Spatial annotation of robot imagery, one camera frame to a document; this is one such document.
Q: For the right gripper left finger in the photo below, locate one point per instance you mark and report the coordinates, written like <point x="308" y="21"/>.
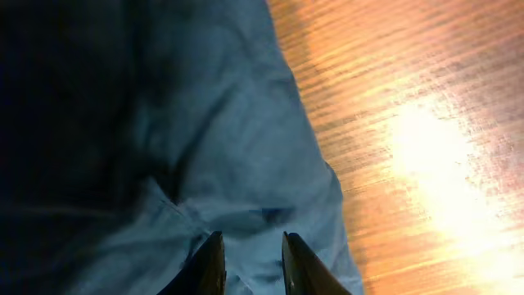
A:
<point x="204" y="273"/>

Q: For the navy blue shorts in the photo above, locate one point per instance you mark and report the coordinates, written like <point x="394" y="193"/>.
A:
<point x="133" y="130"/>

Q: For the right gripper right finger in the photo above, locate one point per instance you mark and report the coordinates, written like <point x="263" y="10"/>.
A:
<point x="304" y="273"/>

